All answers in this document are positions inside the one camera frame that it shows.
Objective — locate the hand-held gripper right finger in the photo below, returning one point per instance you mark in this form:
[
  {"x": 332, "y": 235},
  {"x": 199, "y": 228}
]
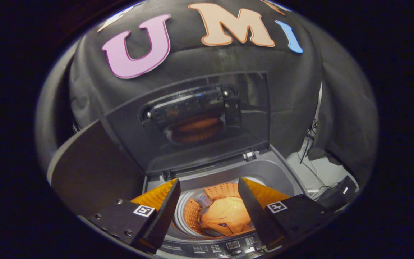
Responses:
[{"x": 255, "y": 212}]

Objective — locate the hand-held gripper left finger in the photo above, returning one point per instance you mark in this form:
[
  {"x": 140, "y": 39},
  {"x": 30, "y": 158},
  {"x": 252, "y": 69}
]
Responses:
[{"x": 164, "y": 216}]

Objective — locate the orange garment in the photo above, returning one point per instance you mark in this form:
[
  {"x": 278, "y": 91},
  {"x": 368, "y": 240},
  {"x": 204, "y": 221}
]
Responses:
[{"x": 225, "y": 217}]

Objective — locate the grey washing machine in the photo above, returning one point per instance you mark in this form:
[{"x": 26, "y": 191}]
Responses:
[{"x": 275, "y": 172}]

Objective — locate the dark washing machine lid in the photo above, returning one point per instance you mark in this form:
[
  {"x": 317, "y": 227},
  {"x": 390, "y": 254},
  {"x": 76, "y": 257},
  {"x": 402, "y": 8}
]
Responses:
[{"x": 192, "y": 144}]

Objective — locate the black box on floor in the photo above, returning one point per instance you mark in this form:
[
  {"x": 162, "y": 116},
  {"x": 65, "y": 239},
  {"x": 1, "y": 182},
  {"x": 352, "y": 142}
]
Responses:
[{"x": 338, "y": 192}]

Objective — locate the grey and white cabinet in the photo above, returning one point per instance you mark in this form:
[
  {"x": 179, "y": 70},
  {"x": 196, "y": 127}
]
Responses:
[{"x": 92, "y": 169}]

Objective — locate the black backdrop cloth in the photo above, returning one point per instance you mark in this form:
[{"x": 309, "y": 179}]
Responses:
[{"x": 289, "y": 93}]

